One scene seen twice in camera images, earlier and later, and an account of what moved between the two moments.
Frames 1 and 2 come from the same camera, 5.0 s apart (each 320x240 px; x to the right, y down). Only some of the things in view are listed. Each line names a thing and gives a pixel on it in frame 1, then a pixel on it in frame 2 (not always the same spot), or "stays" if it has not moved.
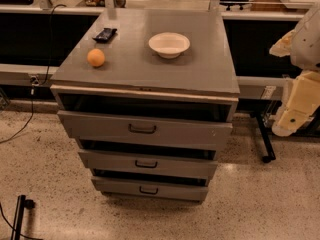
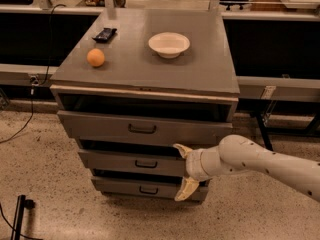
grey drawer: (148, 159) stays
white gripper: (308, 47) → (193, 164)
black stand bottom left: (21, 204) stays
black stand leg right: (270, 155) stays
